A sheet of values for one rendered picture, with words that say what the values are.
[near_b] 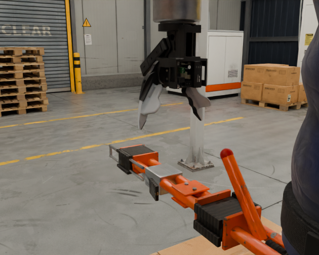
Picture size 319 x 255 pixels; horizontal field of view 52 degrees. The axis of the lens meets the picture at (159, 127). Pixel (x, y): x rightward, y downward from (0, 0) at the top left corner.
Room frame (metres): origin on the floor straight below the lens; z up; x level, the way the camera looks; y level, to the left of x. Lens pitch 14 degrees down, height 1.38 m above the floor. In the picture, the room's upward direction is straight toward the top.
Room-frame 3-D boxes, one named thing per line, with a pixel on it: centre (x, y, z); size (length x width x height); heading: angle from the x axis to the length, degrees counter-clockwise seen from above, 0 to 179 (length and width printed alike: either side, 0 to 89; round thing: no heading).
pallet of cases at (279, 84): (7.46, -2.67, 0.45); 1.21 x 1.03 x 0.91; 36
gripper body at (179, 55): (0.64, -0.04, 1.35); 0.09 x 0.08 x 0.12; 31
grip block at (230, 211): (0.53, -0.12, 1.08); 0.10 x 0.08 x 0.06; 121
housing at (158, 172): (0.71, -0.01, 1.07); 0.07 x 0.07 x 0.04; 31
